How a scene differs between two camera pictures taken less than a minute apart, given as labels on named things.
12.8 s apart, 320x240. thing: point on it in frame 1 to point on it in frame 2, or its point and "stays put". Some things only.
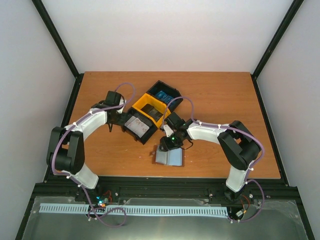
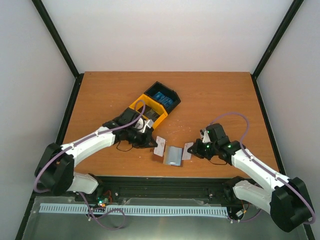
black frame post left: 60,47 stays put
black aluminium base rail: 260,188 stays put
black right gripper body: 176,142 to 207,151
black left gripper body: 117,120 to 138,141
